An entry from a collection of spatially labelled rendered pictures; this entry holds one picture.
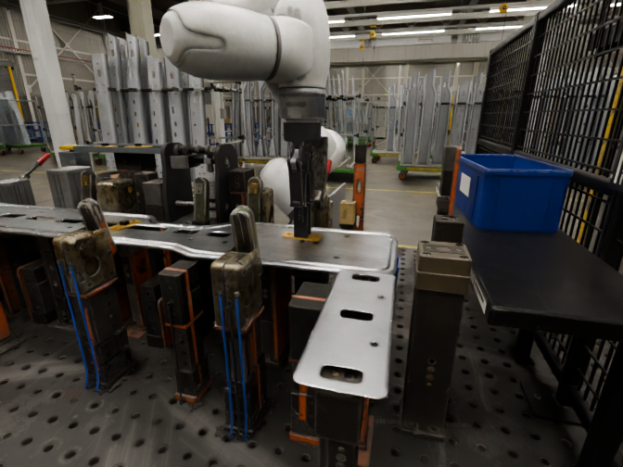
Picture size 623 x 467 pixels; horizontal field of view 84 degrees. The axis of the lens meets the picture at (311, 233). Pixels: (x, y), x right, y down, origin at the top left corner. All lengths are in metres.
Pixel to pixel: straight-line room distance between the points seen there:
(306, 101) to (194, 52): 0.20
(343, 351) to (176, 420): 0.46
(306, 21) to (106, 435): 0.82
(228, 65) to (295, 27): 0.14
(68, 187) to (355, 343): 1.03
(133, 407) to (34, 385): 0.25
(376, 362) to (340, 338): 0.06
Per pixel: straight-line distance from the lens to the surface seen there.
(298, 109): 0.67
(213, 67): 0.61
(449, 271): 0.57
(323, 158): 0.86
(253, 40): 0.62
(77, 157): 1.51
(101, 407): 0.90
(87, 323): 0.87
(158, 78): 5.57
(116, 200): 1.15
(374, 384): 0.39
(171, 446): 0.77
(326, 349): 0.43
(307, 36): 0.67
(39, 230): 1.07
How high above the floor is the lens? 1.26
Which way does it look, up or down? 19 degrees down
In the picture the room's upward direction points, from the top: straight up
